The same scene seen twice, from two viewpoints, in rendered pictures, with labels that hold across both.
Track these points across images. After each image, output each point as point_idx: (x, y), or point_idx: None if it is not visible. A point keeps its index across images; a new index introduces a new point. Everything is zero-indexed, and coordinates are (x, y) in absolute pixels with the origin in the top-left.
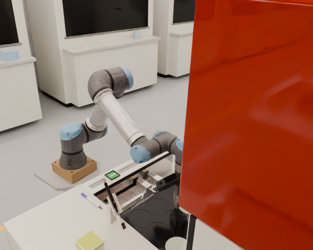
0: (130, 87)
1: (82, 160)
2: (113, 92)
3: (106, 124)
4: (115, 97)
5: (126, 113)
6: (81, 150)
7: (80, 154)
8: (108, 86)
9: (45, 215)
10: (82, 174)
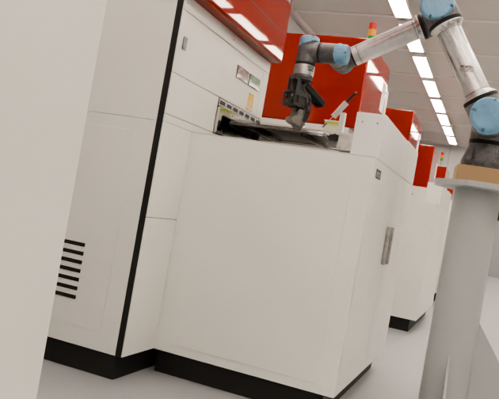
0: (421, 13)
1: (463, 154)
2: (425, 23)
3: (475, 103)
4: (405, 23)
5: (381, 33)
6: (470, 139)
7: (468, 145)
8: (420, 13)
9: None
10: (454, 174)
